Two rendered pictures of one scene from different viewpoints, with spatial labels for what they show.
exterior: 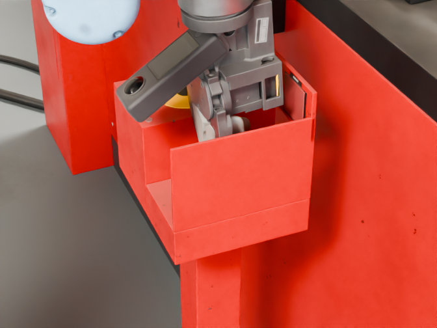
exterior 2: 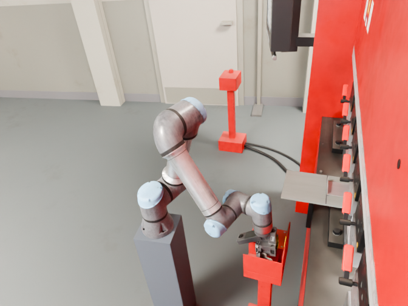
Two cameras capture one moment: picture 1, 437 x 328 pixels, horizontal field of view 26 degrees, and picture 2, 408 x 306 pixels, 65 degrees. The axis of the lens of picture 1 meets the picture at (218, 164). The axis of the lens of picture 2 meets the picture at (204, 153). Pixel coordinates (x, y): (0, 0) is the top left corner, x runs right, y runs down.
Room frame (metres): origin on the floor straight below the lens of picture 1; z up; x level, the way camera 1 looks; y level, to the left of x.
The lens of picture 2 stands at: (0.10, -0.47, 1.91)
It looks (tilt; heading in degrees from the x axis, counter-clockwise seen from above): 35 degrees down; 46
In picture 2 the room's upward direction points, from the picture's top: 6 degrees counter-clockwise
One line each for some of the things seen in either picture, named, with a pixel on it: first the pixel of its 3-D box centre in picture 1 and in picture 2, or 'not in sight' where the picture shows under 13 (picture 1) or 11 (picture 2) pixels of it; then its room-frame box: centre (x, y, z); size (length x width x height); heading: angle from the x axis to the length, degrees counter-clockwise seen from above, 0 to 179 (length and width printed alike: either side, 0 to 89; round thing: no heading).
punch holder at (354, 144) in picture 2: not in sight; (363, 152); (1.19, -0.20, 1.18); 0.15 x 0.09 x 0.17; 23
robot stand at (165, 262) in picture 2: not in sight; (169, 275); (0.67, 0.47, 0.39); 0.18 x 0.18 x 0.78; 29
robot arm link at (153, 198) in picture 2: not in sight; (153, 199); (0.67, 0.47, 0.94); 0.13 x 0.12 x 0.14; 4
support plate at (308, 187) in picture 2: not in sight; (316, 188); (1.11, -0.08, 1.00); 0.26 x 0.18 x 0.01; 113
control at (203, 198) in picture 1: (209, 133); (266, 249); (0.89, 0.01, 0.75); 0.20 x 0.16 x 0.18; 22
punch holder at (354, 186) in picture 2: not in sight; (367, 187); (1.00, -0.28, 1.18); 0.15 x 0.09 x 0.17; 23
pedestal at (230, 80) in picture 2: not in sight; (231, 111); (2.29, 1.33, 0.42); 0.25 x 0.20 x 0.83; 113
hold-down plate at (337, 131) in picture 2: not in sight; (337, 136); (1.69, 0.08, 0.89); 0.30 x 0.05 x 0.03; 23
